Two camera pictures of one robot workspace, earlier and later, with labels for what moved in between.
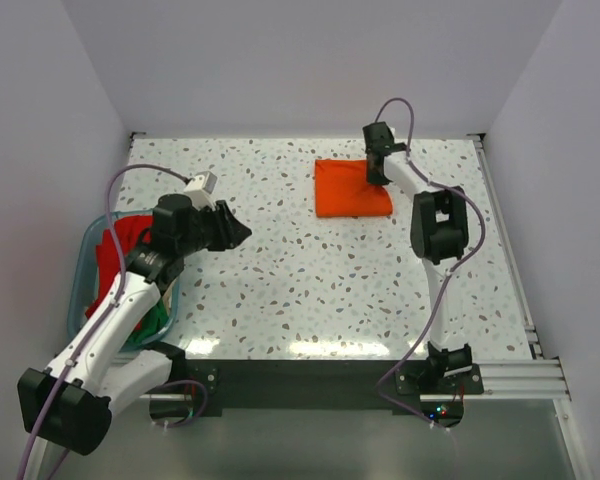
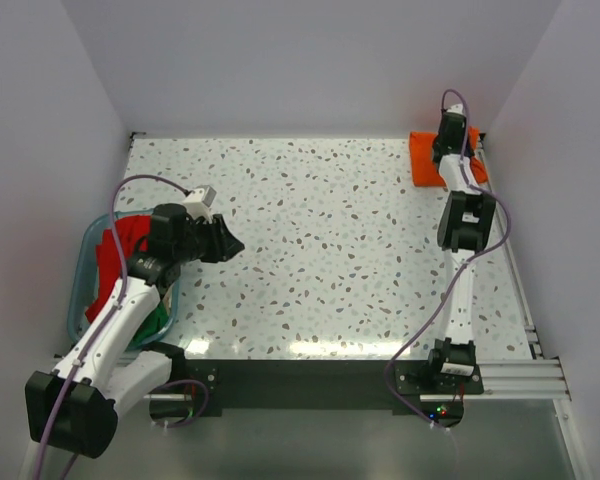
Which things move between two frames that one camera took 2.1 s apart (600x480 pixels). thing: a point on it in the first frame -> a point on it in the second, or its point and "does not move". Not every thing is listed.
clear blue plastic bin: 82,278 does not move
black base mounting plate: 321,384 does not move
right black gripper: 373,179 -> 469,148
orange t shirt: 342,189 -> 425,170
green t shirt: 155,320 does not move
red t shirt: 128,229 does not move
